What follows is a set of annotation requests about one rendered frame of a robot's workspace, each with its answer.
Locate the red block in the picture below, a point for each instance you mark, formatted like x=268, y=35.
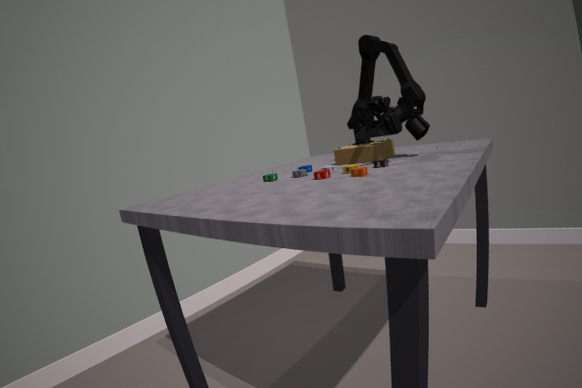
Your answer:
x=321, y=174

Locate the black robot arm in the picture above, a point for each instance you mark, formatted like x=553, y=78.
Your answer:
x=412, y=95

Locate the green block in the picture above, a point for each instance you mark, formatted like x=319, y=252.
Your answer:
x=270, y=177

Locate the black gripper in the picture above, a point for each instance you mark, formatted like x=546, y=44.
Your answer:
x=387, y=124

